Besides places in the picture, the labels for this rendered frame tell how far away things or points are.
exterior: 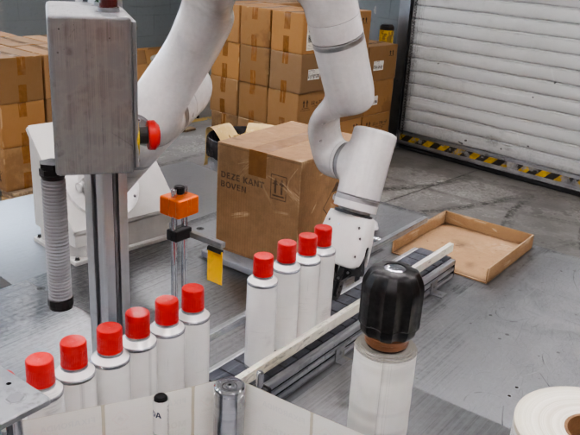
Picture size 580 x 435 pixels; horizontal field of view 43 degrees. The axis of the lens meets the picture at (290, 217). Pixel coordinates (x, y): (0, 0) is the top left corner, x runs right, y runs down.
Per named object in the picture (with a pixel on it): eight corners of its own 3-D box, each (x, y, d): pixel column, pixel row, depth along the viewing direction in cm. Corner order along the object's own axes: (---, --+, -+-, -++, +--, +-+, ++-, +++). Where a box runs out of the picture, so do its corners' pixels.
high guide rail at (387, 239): (44, 433, 95) (43, 424, 95) (39, 429, 96) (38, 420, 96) (427, 222, 176) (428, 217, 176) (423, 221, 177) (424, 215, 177)
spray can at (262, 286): (261, 375, 123) (266, 264, 116) (237, 363, 126) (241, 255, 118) (280, 362, 127) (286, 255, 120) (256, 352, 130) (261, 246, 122)
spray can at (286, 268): (283, 357, 129) (289, 250, 121) (261, 346, 132) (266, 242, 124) (301, 346, 132) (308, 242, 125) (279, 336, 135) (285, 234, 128)
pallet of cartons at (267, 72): (289, 192, 486) (299, 14, 445) (203, 162, 537) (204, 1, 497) (390, 160, 572) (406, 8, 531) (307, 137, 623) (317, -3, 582)
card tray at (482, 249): (486, 284, 173) (488, 268, 172) (391, 253, 188) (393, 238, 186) (532, 248, 196) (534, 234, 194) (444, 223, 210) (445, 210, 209)
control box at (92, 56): (55, 177, 88) (46, 14, 81) (53, 140, 103) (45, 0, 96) (141, 173, 91) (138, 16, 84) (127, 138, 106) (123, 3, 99)
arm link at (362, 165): (324, 187, 139) (362, 198, 133) (343, 120, 138) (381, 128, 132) (350, 193, 146) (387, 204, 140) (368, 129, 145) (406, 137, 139)
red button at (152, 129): (137, 124, 90) (161, 123, 91) (134, 116, 94) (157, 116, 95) (138, 154, 92) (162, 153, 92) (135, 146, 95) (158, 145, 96)
